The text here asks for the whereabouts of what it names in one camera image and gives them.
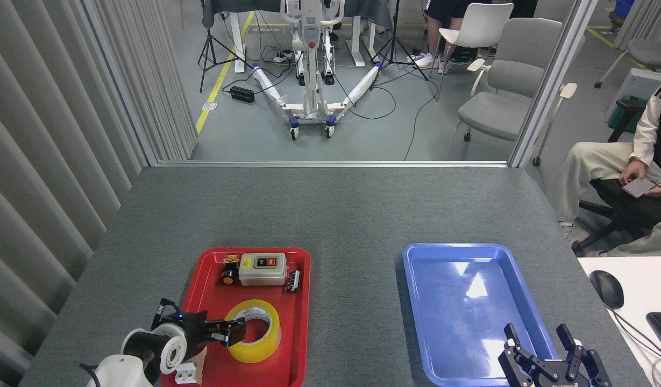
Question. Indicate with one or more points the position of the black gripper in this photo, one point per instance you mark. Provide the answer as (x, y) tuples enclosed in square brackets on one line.
[(193, 330), (559, 384)]

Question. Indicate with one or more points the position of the yellow tape roll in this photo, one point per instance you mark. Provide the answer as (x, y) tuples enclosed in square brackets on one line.
[(265, 349)]

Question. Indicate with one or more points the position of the grey phone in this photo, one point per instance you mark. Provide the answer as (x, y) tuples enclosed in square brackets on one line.
[(639, 188)]

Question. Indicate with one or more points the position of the person's left hand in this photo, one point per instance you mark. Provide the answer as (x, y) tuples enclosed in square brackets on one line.
[(659, 191)]

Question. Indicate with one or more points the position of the person's right hand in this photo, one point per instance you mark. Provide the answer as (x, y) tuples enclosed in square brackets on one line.
[(633, 172)]

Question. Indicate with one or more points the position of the black yellow push button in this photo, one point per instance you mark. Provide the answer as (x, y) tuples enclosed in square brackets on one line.
[(229, 277)]

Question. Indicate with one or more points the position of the white circuit breaker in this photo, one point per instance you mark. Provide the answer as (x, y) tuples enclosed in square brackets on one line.
[(187, 372)]

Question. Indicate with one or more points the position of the red plastic tray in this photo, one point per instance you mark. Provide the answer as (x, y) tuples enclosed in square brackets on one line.
[(295, 322)]

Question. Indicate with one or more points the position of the small black terminal component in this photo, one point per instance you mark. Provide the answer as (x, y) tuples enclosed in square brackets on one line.
[(292, 282)]

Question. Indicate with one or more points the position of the black computer mouse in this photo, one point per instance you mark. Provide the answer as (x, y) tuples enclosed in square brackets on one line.
[(607, 289)]

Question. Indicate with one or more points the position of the blue plastic tray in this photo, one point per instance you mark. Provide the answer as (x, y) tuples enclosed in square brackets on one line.
[(459, 322)]

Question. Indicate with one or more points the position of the white side table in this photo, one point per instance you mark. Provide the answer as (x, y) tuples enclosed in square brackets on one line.
[(639, 279)]

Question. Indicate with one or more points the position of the black office chair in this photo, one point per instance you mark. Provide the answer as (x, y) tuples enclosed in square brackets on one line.
[(626, 207)]

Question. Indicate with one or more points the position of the seated person with phone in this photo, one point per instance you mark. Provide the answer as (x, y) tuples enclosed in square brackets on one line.
[(594, 161)]

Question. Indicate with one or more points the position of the small white floor plate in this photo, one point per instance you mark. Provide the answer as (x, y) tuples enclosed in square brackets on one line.
[(210, 106)]

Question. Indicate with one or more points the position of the black power adapter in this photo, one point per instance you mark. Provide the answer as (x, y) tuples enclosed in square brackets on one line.
[(242, 94)]

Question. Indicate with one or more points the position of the green box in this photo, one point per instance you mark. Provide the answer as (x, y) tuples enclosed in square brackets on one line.
[(618, 115)]

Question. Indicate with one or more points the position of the grey armchair with pale armrests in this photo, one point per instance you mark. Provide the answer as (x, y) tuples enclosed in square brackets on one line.
[(497, 113)]

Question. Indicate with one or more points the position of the white stand on wheels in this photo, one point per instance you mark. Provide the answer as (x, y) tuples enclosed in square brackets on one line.
[(308, 80)]

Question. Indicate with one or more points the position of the grey pleated curtain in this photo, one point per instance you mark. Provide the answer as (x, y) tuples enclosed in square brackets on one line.
[(642, 19), (40, 134)]

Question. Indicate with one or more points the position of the white power strip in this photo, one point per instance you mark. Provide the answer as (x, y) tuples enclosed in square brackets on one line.
[(282, 58)]

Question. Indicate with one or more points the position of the black tripod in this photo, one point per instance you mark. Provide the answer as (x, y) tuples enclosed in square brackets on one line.
[(396, 32), (207, 43)]

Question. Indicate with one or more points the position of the white cabinet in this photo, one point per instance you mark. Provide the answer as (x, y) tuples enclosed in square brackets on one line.
[(639, 83)]

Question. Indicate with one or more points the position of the grey chair with thin legs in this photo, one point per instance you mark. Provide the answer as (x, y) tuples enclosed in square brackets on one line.
[(653, 52)]

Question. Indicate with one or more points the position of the white plastic chair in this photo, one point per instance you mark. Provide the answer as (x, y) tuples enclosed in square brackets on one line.
[(483, 24)]

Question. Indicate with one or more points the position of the seated person in white shoes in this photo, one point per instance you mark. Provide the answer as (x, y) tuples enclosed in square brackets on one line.
[(440, 8)]

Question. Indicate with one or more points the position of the grey push button switch box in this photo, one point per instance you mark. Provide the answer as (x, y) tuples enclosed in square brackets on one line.
[(263, 274)]

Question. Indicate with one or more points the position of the silver frame rail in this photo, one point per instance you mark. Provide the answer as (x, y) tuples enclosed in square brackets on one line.
[(335, 163)]

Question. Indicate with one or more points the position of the silver frame post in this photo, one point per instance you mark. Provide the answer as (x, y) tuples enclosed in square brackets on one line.
[(551, 91)]

